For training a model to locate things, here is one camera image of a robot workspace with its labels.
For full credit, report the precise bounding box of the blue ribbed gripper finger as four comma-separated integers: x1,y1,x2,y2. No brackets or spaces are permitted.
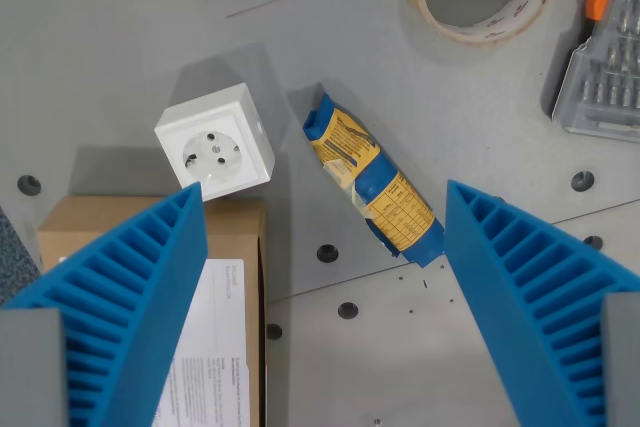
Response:
443,179,640,427
0,181,209,427

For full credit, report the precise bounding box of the blue and yellow snack bag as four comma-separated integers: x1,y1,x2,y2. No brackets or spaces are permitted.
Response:
302,93,445,269

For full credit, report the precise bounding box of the white printed paper label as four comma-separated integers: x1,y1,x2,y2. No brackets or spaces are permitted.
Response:
152,258,246,427

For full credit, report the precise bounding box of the brown cardboard box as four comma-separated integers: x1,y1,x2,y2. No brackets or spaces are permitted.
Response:
37,195,269,427

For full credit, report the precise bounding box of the grey screwdriver bit set case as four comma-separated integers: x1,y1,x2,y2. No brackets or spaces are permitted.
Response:
551,0,640,143

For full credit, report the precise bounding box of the white wall power socket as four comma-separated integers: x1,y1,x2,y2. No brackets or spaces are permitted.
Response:
153,82,277,203

